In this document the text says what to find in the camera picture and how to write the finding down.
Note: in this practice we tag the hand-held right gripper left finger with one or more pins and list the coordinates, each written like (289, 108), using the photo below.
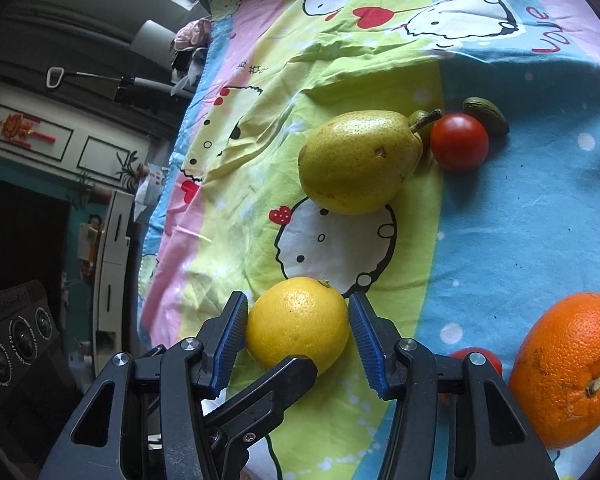
(230, 345)

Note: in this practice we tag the potted green plant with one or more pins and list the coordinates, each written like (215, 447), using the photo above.
(130, 170)

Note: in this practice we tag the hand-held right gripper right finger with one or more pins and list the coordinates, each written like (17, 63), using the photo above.
(370, 350)

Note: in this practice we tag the white cabinet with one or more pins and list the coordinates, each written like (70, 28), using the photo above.
(112, 260)

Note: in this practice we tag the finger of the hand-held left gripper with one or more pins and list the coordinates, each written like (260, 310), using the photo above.
(280, 385)

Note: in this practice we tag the yellow lemon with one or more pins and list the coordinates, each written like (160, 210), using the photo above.
(297, 325)

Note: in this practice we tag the white and black pole tool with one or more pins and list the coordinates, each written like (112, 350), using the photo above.
(150, 82)

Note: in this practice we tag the pink crumpled cloth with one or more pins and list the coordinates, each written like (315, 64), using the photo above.
(192, 32)

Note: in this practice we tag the dark green brown kumquat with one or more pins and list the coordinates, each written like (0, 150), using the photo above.
(487, 112)

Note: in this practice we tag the cartoon printed bedsheet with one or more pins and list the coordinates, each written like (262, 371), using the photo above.
(480, 240)

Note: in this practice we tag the orange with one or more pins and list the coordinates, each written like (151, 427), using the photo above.
(565, 370)

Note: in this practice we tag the grey board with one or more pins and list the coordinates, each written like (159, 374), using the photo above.
(152, 40)

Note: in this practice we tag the printed cardboard box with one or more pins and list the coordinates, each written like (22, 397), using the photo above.
(150, 180)

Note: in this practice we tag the red wall decoration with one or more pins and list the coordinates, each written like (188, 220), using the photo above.
(20, 127)

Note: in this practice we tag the small green kumquat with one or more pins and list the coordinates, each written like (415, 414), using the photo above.
(419, 118)

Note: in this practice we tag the red cherry tomato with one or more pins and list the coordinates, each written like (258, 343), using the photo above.
(490, 362)
(459, 142)

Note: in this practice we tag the green yellow pear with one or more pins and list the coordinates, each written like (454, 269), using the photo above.
(360, 160)

